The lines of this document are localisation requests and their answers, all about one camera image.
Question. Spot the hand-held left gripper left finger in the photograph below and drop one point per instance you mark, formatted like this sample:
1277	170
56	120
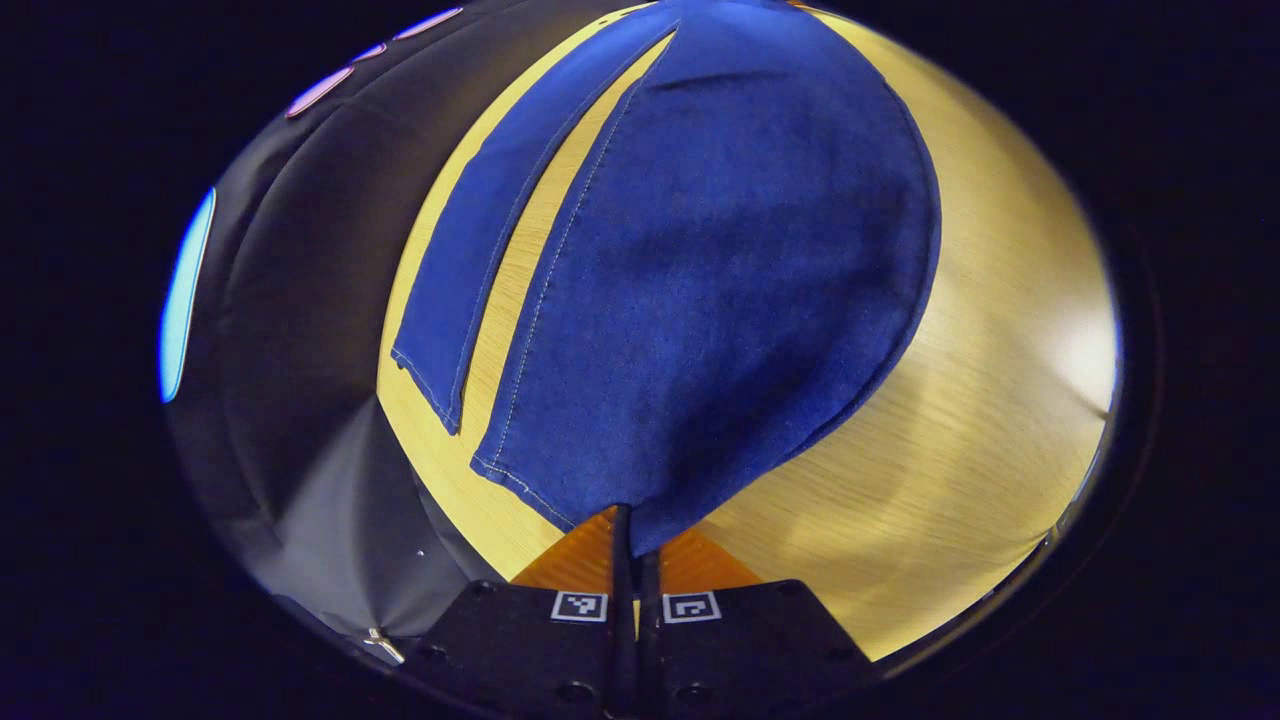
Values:
624	640

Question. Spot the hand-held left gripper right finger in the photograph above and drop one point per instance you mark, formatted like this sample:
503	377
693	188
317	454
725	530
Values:
750	650

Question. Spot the blue jeans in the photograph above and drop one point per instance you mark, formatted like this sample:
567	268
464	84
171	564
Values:
720	300

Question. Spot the silver cloth clip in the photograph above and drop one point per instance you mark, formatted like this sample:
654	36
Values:
385	645

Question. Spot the black backdrop cloth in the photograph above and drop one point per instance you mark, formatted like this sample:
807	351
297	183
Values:
300	300

